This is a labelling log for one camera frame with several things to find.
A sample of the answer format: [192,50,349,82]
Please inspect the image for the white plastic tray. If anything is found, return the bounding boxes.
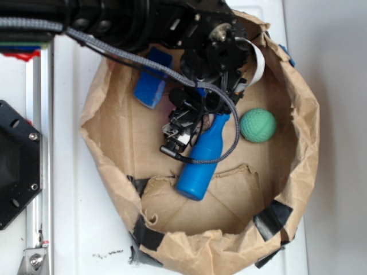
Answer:
[53,0,309,275]

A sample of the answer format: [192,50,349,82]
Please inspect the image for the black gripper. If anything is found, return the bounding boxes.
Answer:
[180,22,249,104]

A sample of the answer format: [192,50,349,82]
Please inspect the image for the metal corner bracket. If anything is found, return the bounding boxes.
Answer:
[17,247,49,275]

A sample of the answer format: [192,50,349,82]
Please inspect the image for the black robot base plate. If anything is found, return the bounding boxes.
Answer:
[1,100,41,230]

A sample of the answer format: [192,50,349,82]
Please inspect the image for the green dimpled ball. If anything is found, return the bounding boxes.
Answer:
[240,108,276,143]

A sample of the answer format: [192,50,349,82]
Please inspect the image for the blue sponge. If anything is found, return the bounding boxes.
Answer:
[134,47,173,109]

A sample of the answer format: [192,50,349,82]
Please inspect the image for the grey braided cable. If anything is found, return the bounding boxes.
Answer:
[0,16,241,166]

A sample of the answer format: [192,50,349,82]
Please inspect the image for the brown rock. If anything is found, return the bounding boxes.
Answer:
[200,113,215,132]

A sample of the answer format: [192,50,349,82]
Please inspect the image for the white ribbon cable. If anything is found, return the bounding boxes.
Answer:
[235,36,266,93]

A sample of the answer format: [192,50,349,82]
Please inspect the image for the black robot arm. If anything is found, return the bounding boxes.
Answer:
[1,1,249,113]

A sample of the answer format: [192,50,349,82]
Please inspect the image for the aluminium frame rail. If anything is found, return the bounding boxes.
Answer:
[18,43,54,274]

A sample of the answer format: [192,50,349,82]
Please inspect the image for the brown paper bag bin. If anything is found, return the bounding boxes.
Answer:
[80,12,320,274]

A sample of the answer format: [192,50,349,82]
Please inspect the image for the blue plastic bottle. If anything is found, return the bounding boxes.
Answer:
[176,114,230,201]

